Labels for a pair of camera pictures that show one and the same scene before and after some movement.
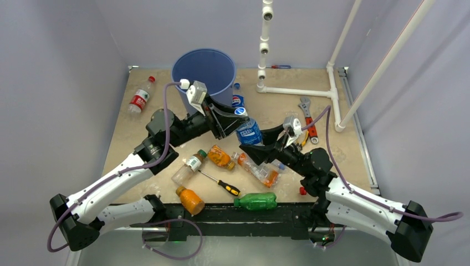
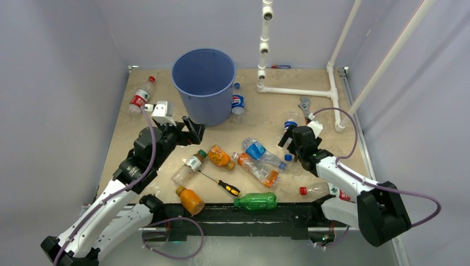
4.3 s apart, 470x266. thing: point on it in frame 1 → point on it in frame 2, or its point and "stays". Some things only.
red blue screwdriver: x=280 y=66 stays
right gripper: x=261 y=153 → x=291 y=148
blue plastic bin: x=216 y=68 stays
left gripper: x=223 y=119 → x=187 y=137
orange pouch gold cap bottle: x=220 y=157 stays
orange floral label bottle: x=264 y=173 stays
